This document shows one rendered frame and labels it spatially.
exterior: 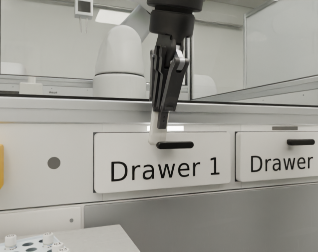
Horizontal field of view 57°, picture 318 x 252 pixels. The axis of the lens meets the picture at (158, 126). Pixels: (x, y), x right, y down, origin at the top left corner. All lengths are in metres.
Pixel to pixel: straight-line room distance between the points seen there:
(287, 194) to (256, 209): 0.10
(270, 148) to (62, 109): 0.46
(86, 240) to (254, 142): 0.41
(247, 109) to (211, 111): 0.10
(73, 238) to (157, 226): 0.18
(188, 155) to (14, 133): 0.33
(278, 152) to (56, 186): 0.49
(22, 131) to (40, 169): 0.07
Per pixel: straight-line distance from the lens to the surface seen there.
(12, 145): 0.55
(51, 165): 0.55
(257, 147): 0.69
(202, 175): 0.62
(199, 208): 0.65
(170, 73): 0.47
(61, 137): 0.55
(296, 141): 0.72
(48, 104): 0.55
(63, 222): 0.58
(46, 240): 0.40
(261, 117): 0.72
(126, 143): 0.55
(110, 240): 0.50
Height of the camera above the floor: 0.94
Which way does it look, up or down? level
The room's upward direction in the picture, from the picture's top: straight up
